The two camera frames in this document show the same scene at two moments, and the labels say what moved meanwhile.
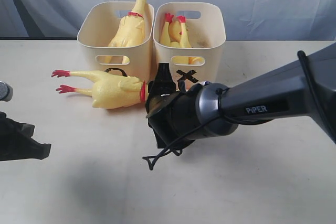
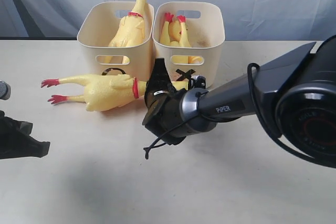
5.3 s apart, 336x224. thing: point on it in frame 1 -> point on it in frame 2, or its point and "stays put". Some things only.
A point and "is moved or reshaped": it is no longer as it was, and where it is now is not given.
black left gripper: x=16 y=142 stays put
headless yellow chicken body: x=175 y=33 stays put
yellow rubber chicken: x=132 y=32 stays put
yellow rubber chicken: x=109 y=91 is moved or reshaped
